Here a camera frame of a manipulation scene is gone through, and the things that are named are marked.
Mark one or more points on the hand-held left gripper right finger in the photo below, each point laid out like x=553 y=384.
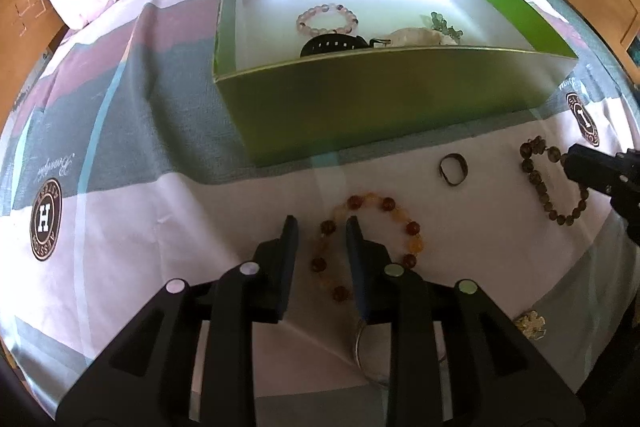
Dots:
x=357 y=267

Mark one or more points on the gold flower brooch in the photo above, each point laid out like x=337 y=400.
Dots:
x=531 y=324

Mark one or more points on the plaid bed sheet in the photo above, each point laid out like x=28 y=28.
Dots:
x=150 y=107

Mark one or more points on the black wrist watch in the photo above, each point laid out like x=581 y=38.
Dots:
x=330 y=43

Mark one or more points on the white shell-like ornament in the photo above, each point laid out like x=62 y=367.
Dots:
x=415 y=38

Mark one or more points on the silver bangle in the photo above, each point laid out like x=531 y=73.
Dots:
x=358 y=349

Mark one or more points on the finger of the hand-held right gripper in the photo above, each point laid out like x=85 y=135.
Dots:
x=595 y=169

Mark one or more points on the green cardboard box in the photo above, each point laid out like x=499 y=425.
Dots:
x=375 y=107

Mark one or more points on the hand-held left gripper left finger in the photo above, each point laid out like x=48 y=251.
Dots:
x=289 y=267

